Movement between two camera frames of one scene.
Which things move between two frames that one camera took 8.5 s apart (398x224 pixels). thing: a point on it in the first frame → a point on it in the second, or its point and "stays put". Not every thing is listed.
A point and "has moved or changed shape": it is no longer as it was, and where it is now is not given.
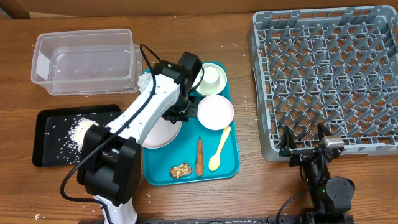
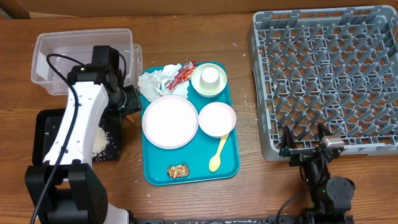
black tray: x=52 y=145 stays put
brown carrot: x=199 y=165 has moved or changed shape
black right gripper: x=288 y=147 stays put
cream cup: x=210 y=82 stays put
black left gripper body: x=186 y=108 → x=132 y=102
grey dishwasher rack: x=335 y=66 stays put
